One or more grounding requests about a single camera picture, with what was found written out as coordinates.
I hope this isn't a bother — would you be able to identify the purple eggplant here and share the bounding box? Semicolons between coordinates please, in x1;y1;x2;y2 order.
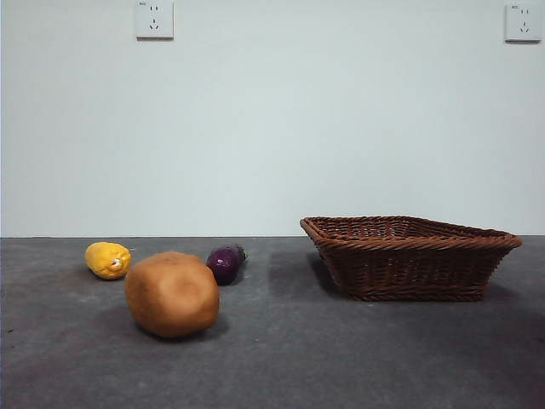
205;243;249;286

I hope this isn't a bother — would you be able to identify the brown potato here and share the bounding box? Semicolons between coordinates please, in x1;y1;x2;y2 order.
123;251;221;340

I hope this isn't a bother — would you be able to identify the brown wicker basket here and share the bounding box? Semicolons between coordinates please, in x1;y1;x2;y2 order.
299;215;524;302

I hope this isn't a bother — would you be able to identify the yellow corn cob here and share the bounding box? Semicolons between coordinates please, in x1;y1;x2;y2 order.
83;241;132;281

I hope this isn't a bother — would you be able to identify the white wall socket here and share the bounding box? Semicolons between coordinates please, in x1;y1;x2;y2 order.
504;3;542;43
135;0;175;42

